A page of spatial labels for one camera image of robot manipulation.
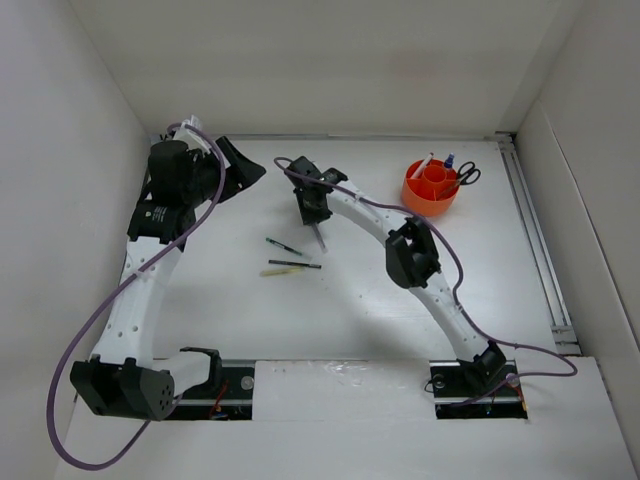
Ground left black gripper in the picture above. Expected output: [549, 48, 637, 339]
[182, 138, 264, 208]

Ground grey purple pen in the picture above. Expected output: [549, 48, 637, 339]
[311, 223, 328, 254]

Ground white marker red cap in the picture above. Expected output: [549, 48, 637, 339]
[411, 152, 434, 179]

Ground black handled scissors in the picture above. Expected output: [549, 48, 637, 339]
[440, 161, 481, 198]

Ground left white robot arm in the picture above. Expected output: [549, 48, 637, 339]
[70, 135, 266, 421]

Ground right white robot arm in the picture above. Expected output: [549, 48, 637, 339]
[283, 156, 507, 396]

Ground green black pen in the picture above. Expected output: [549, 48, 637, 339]
[265, 237, 305, 257]

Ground black slim pen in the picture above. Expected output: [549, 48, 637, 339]
[268, 259, 322, 270]

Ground yellow highlighter pen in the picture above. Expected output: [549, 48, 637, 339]
[259, 267, 305, 277]

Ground orange round organizer container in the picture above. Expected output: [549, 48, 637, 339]
[401, 159, 459, 217]

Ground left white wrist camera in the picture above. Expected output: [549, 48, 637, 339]
[167, 115, 217, 154]

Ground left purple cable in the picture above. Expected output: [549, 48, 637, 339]
[45, 122, 229, 472]

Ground purple cable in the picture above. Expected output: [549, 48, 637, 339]
[273, 156, 579, 407]
[45, 122, 229, 472]

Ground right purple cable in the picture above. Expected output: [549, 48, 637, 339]
[273, 156, 579, 407]

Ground back aluminium rail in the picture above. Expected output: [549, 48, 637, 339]
[213, 133, 510, 141]

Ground aluminium rail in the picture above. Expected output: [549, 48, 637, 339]
[213, 133, 510, 141]
[495, 134, 583, 356]

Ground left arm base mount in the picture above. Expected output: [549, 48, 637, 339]
[167, 360, 256, 421]

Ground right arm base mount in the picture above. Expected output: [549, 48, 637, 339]
[424, 360, 528, 420]

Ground right aluminium rail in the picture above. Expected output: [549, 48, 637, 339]
[495, 134, 583, 356]

